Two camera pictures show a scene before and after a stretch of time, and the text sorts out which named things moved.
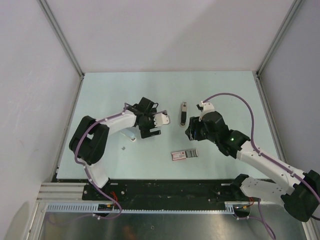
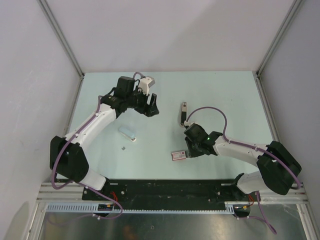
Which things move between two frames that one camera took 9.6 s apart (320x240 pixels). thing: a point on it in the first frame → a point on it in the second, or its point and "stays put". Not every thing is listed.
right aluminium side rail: x=265 y=105 stays put
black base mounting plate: x=159 y=191 stays put
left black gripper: x=145 y=132 → x=150 y=110
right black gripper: x=193 y=130 → x=192 y=153
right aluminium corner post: x=291 y=13 stays put
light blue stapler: x=130 y=134 stays put
